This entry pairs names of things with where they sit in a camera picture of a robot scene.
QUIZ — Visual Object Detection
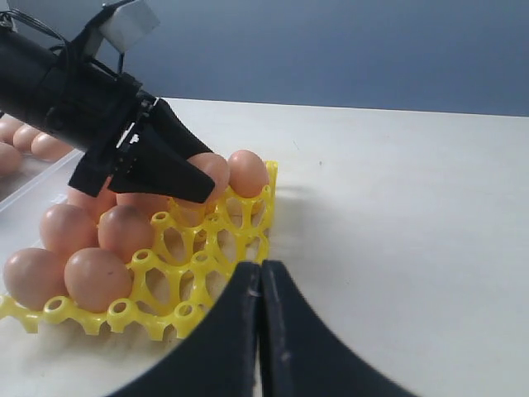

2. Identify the yellow plastic egg tray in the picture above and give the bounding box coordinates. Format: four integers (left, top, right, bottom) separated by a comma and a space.
1, 160, 278, 341

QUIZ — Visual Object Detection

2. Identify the clear plastic bin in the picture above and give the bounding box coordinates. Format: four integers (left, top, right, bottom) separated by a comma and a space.
1, 150, 82, 218

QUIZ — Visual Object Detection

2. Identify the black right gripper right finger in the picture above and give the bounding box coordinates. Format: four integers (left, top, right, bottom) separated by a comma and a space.
260, 261, 412, 397

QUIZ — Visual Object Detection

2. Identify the brown egg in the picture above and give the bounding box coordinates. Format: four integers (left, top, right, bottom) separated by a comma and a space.
0, 114, 24, 145
116, 193, 169, 219
3, 247, 68, 311
98, 205, 155, 263
12, 125, 41, 153
67, 188, 117, 223
227, 150, 269, 198
0, 141, 23, 177
40, 203, 98, 261
64, 247, 133, 313
189, 153, 230, 203
31, 132, 73, 162

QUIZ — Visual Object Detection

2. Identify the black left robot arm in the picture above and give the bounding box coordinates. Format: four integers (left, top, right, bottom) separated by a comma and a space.
1, 29, 215, 203

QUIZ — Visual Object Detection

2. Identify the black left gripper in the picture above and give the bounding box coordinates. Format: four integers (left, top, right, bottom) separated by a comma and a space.
45, 69, 215, 203

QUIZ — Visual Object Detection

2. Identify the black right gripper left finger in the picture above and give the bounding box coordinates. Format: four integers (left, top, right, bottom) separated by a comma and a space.
112, 262, 260, 396

